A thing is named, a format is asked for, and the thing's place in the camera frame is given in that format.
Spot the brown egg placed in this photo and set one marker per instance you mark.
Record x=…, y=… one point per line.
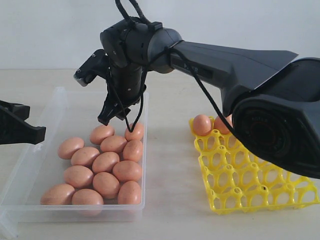
x=220, y=126
x=202, y=125

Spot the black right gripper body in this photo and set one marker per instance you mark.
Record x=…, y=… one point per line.
x=125, y=83

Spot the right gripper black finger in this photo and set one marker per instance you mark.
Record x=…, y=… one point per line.
x=108, y=110
x=121, y=113

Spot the brown egg row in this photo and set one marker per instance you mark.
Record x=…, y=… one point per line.
x=114, y=143

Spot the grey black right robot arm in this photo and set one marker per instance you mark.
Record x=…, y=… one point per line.
x=272, y=96

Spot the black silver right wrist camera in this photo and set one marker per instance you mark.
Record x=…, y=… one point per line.
x=96, y=65

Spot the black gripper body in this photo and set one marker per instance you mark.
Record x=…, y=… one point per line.
x=13, y=128

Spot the brown egg corner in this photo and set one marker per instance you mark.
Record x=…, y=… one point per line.
x=100, y=133

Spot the yellow plastic egg tray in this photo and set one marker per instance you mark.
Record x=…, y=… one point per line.
x=235, y=180

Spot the clear plastic bin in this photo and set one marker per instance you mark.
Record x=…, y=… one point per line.
x=67, y=114

